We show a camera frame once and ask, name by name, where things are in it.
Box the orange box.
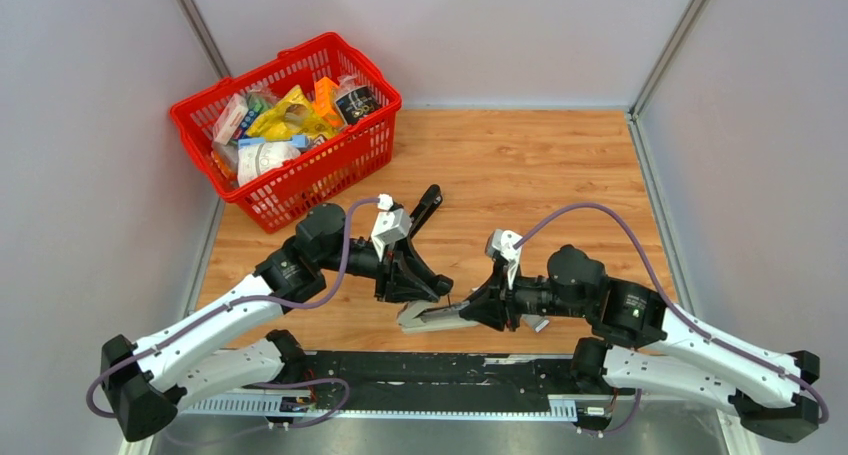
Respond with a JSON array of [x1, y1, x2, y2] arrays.
[[312, 77, 346, 129]]

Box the white pink box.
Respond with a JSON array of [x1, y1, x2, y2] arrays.
[[213, 93, 248, 145]]

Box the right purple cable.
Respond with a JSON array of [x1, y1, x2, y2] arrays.
[[513, 202, 831, 438]]

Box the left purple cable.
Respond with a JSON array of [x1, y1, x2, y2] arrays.
[[86, 196, 399, 429]]

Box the yellow snack bag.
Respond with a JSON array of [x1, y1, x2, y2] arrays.
[[246, 85, 337, 141]]

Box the black and grey stapler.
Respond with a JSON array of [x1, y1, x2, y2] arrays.
[[396, 184, 479, 334]]

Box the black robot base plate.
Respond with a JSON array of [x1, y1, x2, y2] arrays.
[[265, 330, 615, 413]]

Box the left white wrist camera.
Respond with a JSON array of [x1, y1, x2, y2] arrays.
[[371, 194, 412, 261]]

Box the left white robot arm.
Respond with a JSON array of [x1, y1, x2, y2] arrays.
[[95, 193, 453, 442]]

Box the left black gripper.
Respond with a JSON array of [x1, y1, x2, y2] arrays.
[[317, 227, 441, 304]]

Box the red plastic shopping basket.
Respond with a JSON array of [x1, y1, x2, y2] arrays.
[[170, 32, 402, 233]]

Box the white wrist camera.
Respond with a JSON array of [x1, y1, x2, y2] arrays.
[[371, 194, 412, 261], [485, 229, 522, 289]]

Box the black labelled package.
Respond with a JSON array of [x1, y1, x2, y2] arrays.
[[334, 85, 382, 126]]

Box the purple cable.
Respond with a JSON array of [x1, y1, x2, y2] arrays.
[[86, 196, 399, 429], [513, 202, 831, 438]]

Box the white round package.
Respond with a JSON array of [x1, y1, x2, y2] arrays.
[[237, 141, 301, 186]]

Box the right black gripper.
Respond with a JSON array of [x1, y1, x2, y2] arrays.
[[459, 261, 591, 333]]

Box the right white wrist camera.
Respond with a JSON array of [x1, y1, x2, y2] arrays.
[[485, 229, 522, 289]]

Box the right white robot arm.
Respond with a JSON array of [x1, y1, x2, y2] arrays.
[[459, 245, 821, 443]]

